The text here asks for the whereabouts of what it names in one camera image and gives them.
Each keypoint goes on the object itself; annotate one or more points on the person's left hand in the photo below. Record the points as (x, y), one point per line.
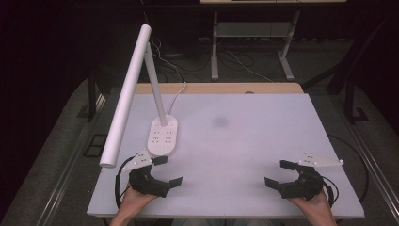
(135, 202)

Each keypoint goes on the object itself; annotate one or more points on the white table mat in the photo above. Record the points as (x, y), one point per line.
(238, 150)

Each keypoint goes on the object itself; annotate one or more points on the black floor frame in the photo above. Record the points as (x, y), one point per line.
(95, 145)

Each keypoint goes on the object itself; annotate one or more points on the person's right hand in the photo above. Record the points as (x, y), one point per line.
(313, 207)

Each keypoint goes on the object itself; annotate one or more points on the dark metal stand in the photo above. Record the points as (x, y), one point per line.
(348, 69)

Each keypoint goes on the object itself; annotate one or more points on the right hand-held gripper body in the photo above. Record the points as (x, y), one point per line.
(306, 186)

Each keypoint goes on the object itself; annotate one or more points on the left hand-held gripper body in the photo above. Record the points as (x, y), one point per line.
(147, 185)

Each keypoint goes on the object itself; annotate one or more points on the black metal stand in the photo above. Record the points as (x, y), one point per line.
(91, 100)

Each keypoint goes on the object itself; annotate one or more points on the wooden table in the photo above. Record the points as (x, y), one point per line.
(219, 88)

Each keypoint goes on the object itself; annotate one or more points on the desk with grey metal legs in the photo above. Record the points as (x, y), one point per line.
(255, 29)

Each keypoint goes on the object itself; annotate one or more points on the white desk lamp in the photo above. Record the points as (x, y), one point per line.
(125, 94)

